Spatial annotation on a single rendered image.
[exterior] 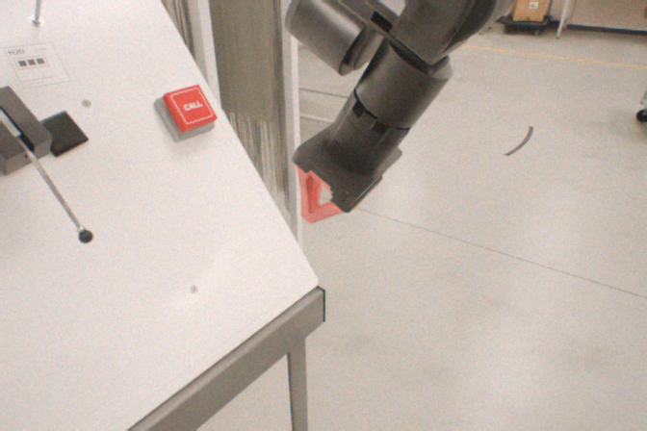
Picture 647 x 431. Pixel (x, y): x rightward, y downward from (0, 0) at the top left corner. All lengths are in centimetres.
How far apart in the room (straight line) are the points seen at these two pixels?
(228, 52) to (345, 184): 113
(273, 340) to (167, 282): 15
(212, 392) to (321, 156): 31
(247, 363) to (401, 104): 37
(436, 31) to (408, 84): 5
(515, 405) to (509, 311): 44
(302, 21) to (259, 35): 101
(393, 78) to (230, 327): 35
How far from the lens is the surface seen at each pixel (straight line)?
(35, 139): 46
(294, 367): 76
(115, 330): 52
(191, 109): 58
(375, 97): 34
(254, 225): 60
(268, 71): 138
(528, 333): 191
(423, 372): 167
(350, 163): 38
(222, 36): 146
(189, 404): 55
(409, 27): 31
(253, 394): 71
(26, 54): 61
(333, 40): 35
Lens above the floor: 129
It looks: 33 degrees down
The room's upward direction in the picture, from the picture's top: straight up
